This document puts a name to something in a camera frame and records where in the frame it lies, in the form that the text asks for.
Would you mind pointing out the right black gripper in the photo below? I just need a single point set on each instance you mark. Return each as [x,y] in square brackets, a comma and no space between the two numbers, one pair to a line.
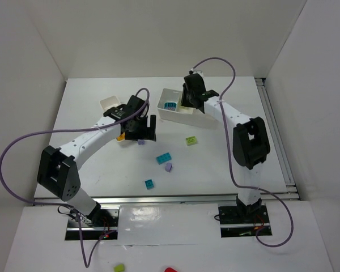
[188,100]

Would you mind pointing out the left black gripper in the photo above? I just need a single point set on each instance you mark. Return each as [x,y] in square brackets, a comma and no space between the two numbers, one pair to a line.
[143,132]

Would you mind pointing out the turquoise round lego piece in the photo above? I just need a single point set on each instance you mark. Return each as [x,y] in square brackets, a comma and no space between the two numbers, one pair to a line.
[171,106]

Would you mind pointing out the yellow round flower lego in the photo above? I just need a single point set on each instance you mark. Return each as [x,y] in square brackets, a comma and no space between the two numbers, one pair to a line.
[121,137]

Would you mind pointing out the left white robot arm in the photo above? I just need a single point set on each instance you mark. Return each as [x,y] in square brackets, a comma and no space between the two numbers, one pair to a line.
[59,167]

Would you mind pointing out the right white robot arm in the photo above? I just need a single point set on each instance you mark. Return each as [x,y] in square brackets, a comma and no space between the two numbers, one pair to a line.
[247,141]

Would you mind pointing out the right white divided tray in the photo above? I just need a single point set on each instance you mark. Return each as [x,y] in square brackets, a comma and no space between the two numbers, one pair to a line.
[183,115]

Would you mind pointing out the white divided tray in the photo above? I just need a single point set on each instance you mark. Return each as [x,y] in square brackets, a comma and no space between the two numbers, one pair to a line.
[110,105]
[183,115]

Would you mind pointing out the blue 2x4 lego brick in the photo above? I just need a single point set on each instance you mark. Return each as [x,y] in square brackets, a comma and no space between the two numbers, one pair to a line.
[164,158]

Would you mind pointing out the green 2x4 lego brick upper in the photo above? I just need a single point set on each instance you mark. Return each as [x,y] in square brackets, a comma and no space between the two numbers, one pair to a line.
[191,141]

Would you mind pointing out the purple lego brick lower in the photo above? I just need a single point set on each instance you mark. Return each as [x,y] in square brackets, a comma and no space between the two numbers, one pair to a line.
[168,167]

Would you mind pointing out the left white divided tray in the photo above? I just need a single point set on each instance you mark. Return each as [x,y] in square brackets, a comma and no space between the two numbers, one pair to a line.
[110,105]

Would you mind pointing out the turquoise 2x2 lego brick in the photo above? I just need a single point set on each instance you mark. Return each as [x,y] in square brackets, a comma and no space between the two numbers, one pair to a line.
[149,184]

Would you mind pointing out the green lego on front edge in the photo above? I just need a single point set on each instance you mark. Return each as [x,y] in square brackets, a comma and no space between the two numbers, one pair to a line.
[119,268]

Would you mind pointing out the red object on front edge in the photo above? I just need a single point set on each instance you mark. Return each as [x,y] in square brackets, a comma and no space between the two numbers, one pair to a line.
[170,269]

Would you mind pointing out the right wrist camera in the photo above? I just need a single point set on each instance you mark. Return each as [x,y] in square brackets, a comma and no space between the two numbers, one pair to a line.
[199,72]

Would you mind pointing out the right side aluminium rail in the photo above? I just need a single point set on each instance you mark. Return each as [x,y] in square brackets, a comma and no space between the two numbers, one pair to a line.
[291,189]

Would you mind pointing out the aluminium rail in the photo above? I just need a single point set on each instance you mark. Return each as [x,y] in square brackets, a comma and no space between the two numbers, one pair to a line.
[291,189]
[166,199]

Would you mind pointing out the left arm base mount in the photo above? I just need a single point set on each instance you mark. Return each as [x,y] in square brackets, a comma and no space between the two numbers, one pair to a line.
[106,226]

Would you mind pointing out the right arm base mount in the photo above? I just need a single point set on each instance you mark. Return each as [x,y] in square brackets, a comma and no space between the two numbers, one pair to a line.
[233,224]

